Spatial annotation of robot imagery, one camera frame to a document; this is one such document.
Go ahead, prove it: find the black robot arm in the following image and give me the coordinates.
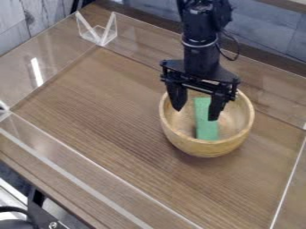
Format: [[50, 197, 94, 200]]
[[161, 0, 241, 121]]

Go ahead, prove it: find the clear acrylic tray wall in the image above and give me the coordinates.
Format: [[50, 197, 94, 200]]
[[0, 101, 201, 229]]

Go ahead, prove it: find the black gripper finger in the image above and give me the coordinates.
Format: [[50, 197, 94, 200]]
[[166, 82, 187, 111], [209, 92, 228, 121]]

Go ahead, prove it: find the wooden bowl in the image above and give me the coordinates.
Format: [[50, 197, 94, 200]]
[[159, 90, 256, 157]]

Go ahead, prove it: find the green rectangular stick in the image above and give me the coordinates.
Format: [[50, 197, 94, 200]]
[[194, 98, 219, 140]]

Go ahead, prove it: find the clear acrylic stand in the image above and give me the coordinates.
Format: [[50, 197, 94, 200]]
[[75, 12, 118, 47]]

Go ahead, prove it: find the black table frame bracket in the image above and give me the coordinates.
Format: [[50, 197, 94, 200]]
[[27, 188, 74, 229]]

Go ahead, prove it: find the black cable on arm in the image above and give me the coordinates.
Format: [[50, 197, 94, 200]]
[[217, 28, 242, 62]]

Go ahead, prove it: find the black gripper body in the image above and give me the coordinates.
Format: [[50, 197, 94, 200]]
[[161, 37, 241, 101]]

